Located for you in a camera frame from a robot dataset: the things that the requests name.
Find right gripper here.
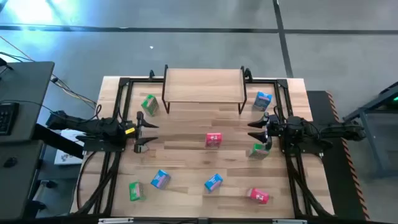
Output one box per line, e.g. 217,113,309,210
248,111,283,151

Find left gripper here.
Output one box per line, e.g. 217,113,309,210
124,111,160,154

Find green Apple Jacks cereal box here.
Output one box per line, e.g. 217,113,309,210
248,142,271,161
128,181,146,202
141,94,160,117

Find blue Rice Krispies cereal box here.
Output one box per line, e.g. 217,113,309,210
150,169,172,190
204,173,224,193
252,91,273,112

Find wooden shelf with black legs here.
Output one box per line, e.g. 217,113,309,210
161,64,248,115

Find white cardboard box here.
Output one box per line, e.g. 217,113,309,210
53,129,87,166

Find black desk leg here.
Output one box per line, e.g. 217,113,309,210
32,123,85,160

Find grey metal stand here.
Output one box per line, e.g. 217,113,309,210
343,81,398,182

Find black floor plug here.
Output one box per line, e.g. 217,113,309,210
25,199,47,215
39,179,58,190

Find grey desk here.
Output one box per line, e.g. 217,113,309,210
0,61,56,220

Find black computer mouse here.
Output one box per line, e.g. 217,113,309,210
2,157,19,169

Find black keyboard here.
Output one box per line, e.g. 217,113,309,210
0,102,20,136

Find black aluminium table frame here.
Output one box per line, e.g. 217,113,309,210
70,76,336,224

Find black left arm cable bundle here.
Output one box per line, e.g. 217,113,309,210
74,151,123,216

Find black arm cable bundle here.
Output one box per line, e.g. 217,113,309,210
74,151,123,216
284,154,335,218

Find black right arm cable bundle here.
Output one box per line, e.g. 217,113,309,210
284,154,335,218

